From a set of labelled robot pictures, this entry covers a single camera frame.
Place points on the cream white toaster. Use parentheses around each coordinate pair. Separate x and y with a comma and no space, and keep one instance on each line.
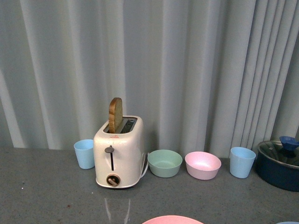
(120,157)

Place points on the light blue plate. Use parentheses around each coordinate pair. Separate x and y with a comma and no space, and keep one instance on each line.
(288,222)

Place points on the pink plate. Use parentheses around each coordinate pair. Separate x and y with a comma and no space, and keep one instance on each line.
(172,219)

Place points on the grey pleated curtain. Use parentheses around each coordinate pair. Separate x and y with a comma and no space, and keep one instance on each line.
(203,75)

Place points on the pink bowl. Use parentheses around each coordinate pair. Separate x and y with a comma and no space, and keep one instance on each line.
(202,165)

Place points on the brown bread slice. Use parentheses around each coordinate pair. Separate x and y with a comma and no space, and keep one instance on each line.
(115,114)

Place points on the dark blue saucepan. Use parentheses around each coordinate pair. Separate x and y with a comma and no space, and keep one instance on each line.
(277,175)

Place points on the glass lid blue knob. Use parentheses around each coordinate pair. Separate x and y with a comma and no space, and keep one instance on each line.
(284,152)

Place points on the green bowl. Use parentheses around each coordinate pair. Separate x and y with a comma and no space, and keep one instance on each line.
(164,163)

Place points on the light blue cup left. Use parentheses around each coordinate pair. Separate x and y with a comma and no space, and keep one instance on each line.
(84,153)

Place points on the light blue cup right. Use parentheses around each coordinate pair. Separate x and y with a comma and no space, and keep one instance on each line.
(241,161)

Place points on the light blue cup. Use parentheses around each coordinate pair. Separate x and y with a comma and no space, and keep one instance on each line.
(241,161)
(84,153)

